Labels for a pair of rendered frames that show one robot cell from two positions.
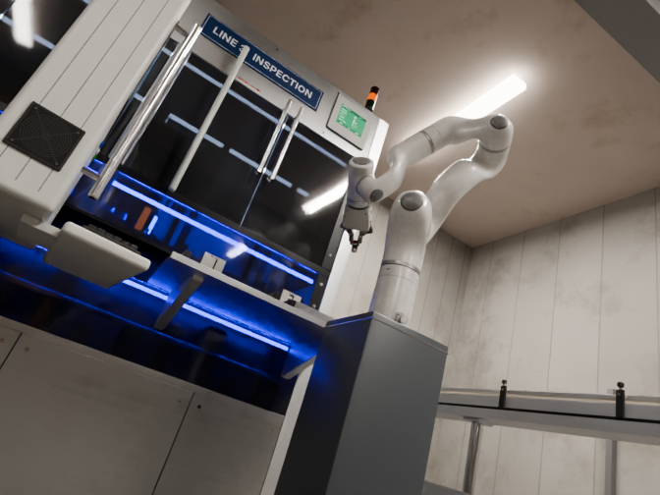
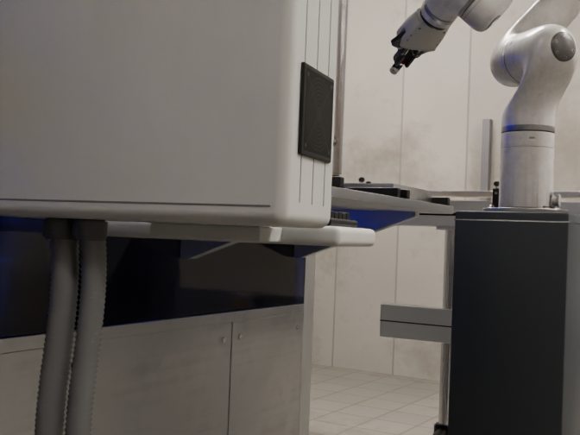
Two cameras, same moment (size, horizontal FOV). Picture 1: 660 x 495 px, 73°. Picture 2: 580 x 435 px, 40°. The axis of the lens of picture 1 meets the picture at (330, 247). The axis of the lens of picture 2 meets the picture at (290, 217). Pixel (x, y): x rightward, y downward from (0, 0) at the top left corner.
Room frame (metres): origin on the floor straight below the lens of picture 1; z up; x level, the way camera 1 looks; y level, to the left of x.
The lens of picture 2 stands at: (0.06, 1.31, 0.79)
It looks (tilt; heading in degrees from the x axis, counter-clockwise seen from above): 1 degrees up; 323
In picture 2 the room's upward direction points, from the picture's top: 2 degrees clockwise
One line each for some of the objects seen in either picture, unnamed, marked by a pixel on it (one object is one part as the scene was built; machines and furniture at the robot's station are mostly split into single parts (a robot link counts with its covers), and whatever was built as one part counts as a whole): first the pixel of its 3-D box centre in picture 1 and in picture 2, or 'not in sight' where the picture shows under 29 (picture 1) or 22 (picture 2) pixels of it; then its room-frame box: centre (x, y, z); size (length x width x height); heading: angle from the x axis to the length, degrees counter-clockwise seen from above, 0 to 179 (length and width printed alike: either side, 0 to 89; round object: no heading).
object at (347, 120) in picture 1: (351, 122); not in sight; (1.72, 0.09, 1.96); 0.21 x 0.01 x 0.21; 114
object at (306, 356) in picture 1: (309, 360); (354, 235); (1.60, -0.06, 0.80); 0.34 x 0.03 x 0.13; 24
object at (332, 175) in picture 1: (307, 192); not in sight; (1.70, 0.17, 1.51); 0.43 x 0.01 x 0.59; 114
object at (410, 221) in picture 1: (408, 233); (538, 80); (1.17, -0.21, 1.16); 0.19 x 0.12 x 0.24; 162
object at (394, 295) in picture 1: (392, 302); (526, 173); (1.20, -0.22, 0.95); 0.19 x 0.19 x 0.18
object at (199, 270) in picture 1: (253, 313); (306, 201); (1.51, 0.18, 0.87); 0.70 x 0.48 x 0.02; 114
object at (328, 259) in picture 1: (337, 232); not in sight; (1.77, -0.01, 1.40); 0.05 x 0.01 x 0.80; 114
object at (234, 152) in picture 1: (214, 137); not in sight; (1.52, 0.58, 1.51); 0.47 x 0.01 x 0.59; 114
